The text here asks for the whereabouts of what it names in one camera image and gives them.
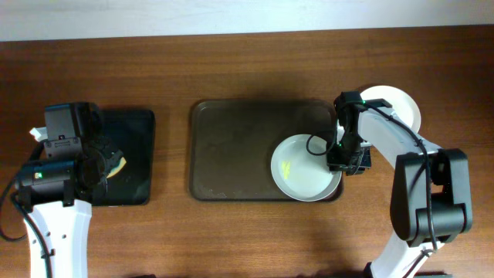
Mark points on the white plate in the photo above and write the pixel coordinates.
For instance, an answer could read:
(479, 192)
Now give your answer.
(400, 101)
(416, 118)

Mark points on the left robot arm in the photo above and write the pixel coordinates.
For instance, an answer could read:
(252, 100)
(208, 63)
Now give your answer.
(55, 187)

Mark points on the black plastic tray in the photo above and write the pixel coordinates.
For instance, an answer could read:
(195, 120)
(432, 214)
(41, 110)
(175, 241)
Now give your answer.
(133, 132)

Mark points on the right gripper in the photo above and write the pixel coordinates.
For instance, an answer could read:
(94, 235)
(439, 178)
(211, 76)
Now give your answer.
(334, 162)

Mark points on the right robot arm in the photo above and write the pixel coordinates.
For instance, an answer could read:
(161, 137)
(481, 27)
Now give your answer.
(431, 201)

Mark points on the brown serving tray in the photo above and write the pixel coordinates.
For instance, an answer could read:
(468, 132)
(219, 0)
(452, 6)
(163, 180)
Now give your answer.
(232, 142)

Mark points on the pale blue plate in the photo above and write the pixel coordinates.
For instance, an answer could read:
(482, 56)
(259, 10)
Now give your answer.
(301, 175)

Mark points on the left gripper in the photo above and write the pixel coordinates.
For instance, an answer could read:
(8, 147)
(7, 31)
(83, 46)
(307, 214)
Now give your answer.
(109, 162)

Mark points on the green and yellow sponge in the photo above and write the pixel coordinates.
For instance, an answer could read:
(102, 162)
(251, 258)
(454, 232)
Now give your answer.
(118, 168)

